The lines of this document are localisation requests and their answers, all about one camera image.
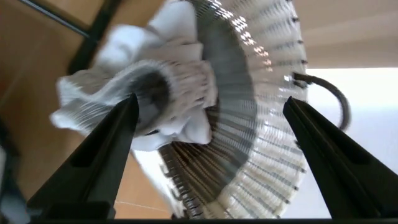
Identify pale grey shorts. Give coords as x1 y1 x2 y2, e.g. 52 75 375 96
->
49 0 218 152

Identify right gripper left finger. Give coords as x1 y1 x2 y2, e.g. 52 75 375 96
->
26 93 140 220

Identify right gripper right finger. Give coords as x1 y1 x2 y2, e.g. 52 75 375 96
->
282 95 398 218

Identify white laundry basket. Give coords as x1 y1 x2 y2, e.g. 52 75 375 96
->
133 0 352 219

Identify black clothes rack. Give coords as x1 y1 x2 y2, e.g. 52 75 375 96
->
18 0 122 75

